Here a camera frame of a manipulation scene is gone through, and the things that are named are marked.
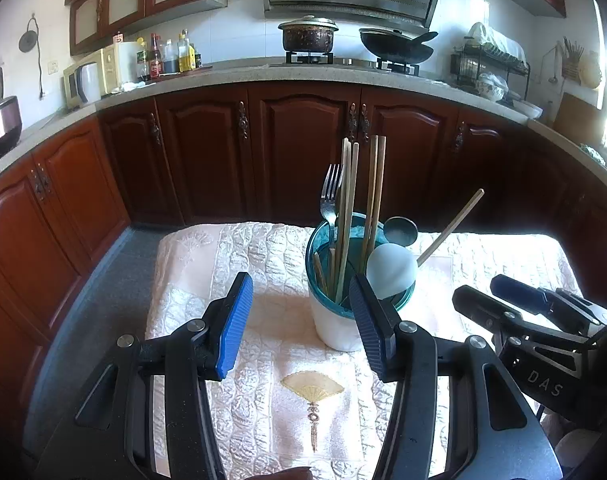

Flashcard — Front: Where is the black wire dish rack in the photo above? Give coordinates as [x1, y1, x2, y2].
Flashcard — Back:
[451, 22, 531, 102]

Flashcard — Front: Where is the white electric kettle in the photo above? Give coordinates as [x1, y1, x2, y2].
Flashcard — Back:
[78, 61, 103, 104]

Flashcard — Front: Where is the wall-mounted utensil holder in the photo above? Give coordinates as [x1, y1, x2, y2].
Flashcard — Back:
[558, 35, 585, 81]

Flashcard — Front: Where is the gas stove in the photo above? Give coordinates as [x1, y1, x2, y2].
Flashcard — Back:
[268, 51, 449, 73]

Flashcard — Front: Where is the black wok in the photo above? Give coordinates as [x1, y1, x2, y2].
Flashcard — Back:
[358, 26, 440, 61]

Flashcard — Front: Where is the patterned ceramic bowl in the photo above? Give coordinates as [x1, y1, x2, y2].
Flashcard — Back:
[476, 72, 509, 102]

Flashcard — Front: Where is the person's right hand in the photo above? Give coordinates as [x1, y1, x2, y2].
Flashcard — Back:
[540, 409, 591, 467]

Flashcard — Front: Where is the wooden cutting board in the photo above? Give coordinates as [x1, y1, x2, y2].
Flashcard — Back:
[553, 92, 607, 147]

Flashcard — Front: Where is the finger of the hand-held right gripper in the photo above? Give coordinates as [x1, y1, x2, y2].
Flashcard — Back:
[452, 284, 597, 362]
[489, 274, 607, 334]

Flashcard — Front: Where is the white ceramic spoon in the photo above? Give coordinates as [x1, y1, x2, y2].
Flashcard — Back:
[366, 244, 418, 297]

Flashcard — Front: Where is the row of condiment bottles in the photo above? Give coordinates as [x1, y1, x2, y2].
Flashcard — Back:
[135, 30, 204, 82]

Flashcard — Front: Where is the dark red rice cooker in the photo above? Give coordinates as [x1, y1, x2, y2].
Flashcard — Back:
[0, 66, 23, 158]

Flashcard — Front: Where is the dark cooking pot with lid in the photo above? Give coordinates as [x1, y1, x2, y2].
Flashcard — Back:
[278, 15, 340, 54]

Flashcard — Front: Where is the dark metal spoon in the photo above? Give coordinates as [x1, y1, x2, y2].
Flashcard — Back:
[383, 216, 419, 248]

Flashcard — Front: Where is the cream countertop appliance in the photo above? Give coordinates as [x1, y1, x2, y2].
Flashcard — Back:
[101, 42, 123, 96]

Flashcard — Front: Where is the floral white utensil holder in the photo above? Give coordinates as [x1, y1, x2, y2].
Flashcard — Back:
[305, 220, 418, 352]

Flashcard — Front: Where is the steel fork with brown handle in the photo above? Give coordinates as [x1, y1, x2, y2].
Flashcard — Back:
[320, 162, 345, 228]

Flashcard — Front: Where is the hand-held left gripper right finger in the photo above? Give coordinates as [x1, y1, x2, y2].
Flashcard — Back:
[348, 273, 567, 480]

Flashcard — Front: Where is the white bowl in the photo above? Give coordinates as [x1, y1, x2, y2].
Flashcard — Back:
[513, 99, 543, 120]

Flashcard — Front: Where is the black power cord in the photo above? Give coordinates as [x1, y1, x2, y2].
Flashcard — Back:
[31, 17, 47, 98]

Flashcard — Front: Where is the dark round hanging strainer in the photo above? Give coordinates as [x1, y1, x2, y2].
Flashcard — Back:
[18, 17, 40, 54]

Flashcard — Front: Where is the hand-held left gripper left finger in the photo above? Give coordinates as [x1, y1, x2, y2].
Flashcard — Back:
[26, 271, 255, 480]

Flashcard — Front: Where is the quilted cream tablecloth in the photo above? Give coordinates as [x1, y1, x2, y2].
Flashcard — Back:
[144, 220, 584, 480]

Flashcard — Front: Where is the cream microwave oven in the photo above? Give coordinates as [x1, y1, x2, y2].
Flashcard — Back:
[62, 61, 104, 111]

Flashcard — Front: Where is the white cylindrical container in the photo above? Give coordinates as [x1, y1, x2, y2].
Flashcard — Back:
[120, 41, 140, 85]

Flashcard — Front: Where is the yellow bamboo strainer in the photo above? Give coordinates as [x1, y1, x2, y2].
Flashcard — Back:
[578, 50, 604, 88]

